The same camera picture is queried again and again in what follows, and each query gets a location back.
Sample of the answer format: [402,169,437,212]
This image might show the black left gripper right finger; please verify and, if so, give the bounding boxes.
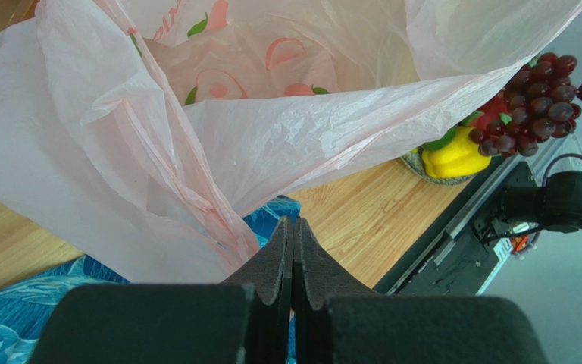
[293,218,547,363]

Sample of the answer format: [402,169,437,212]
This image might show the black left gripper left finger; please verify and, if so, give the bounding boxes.
[30,217,293,363]

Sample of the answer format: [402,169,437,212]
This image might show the dark red fake grapes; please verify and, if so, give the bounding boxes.
[475,52,582,158]

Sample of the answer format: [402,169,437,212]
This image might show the yellow fake bell pepper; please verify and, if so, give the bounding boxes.
[421,126,491,175]

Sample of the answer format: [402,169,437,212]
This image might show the pink translucent plastic bag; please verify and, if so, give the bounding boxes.
[0,1,582,283]

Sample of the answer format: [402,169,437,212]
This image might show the green orange fake mango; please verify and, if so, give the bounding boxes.
[421,126,458,151]

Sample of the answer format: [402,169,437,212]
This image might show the speckled grey ceramic plate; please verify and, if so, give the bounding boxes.
[399,152,475,186]

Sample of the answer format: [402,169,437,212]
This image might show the blue leaf-pattern cloth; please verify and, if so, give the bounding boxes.
[0,196,303,364]

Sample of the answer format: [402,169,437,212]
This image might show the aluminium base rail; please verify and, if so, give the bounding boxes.
[374,136,582,364]

